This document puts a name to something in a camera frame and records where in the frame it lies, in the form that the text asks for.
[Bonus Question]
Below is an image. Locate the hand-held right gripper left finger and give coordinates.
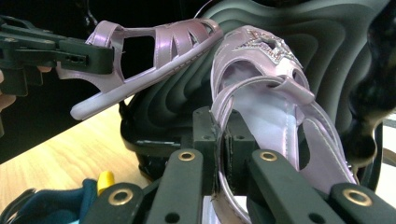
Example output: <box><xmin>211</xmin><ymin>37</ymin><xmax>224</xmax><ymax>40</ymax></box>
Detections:
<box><xmin>191</xmin><ymin>105</ymin><xmax>225</xmax><ymax>195</ymax></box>

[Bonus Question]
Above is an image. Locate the navy and white sneaker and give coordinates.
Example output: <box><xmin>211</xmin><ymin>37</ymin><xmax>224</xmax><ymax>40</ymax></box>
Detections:
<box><xmin>0</xmin><ymin>170</ymin><xmax>116</xmax><ymax>224</ymax></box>

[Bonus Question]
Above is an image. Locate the pink sandal with glitter star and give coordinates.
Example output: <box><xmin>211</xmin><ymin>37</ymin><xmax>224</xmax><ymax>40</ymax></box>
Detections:
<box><xmin>209</xmin><ymin>25</ymin><xmax>359</xmax><ymax>224</ymax></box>

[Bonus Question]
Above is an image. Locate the plain pink sandal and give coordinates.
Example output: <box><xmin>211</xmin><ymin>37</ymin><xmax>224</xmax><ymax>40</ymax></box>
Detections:
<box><xmin>55</xmin><ymin>18</ymin><xmax>224</xmax><ymax>121</ymax></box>

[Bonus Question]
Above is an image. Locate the wavy shoe rack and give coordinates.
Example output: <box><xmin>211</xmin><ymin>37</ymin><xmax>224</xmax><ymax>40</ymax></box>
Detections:
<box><xmin>120</xmin><ymin>0</ymin><xmax>396</xmax><ymax>192</ymax></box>

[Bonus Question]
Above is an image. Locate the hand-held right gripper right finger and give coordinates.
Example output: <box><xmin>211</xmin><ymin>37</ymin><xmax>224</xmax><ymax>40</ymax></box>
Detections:
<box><xmin>223</xmin><ymin>110</ymin><xmax>260</xmax><ymax>194</ymax></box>

